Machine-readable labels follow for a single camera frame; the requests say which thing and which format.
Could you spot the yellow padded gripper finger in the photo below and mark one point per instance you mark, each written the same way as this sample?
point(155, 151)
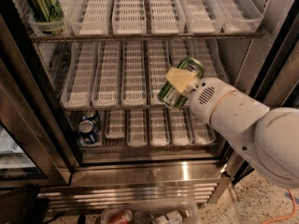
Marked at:
point(183, 81)

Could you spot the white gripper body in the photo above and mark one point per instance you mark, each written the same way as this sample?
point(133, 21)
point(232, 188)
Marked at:
point(206, 99)

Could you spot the green drink can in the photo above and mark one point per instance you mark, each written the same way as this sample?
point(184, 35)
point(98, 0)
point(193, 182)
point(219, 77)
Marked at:
point(49, 15)
point(169, 95)

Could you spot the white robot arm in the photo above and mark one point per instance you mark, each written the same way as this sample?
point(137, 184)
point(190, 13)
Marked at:
point(268, 139)

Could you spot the top shelf tray four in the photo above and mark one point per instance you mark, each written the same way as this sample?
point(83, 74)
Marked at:
point(166, 17)

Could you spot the top shelf tray five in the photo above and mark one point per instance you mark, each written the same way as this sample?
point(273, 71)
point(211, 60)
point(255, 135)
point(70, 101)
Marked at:
point(202, 16)

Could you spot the fridge glass door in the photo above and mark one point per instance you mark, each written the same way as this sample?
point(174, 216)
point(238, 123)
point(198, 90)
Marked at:
point(270, 70)

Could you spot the top shelf tray three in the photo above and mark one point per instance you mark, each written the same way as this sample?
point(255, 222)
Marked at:
point(129, 17)

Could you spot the top shelf tray six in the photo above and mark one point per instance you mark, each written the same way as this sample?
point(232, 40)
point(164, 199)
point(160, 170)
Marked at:
point(240, 16)

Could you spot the blue soda can rear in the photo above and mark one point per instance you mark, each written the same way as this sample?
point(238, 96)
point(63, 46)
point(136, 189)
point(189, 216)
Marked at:
point(92, 115)

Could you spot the blue soda can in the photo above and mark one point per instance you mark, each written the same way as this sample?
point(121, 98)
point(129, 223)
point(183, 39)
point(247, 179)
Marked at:
point(92, 115)
point(87, 132)

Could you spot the blue soda can front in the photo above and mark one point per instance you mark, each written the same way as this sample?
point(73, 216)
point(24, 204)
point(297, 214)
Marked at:
point(87, 132)

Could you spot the top shelf tray two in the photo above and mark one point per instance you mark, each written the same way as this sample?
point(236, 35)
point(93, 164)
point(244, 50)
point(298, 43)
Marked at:
point(91, 17)

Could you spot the top shelf tray one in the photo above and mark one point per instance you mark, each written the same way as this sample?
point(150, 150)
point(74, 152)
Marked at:
point(26, 14)

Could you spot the clear plastic floor bin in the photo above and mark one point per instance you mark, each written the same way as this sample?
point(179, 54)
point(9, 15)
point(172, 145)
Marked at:
point(142, 210)

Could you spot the white labelled bottle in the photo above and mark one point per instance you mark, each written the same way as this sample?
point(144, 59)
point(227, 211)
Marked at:
point(173, 217)

